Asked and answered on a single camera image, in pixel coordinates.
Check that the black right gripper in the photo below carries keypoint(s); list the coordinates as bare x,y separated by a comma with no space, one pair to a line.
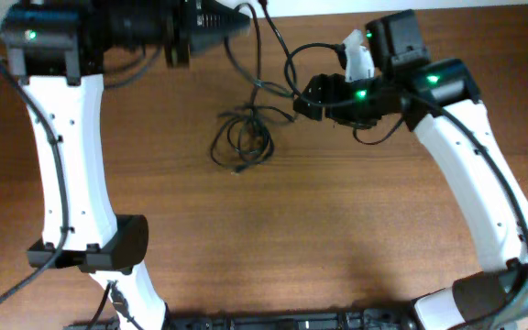
321,82

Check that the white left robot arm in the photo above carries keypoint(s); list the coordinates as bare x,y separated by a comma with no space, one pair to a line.
55,61

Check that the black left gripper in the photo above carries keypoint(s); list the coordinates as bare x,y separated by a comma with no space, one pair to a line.
198,16

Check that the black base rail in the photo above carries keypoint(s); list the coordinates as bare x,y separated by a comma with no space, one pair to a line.
369,319

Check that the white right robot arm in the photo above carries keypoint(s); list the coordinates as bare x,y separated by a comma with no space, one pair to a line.
387,69

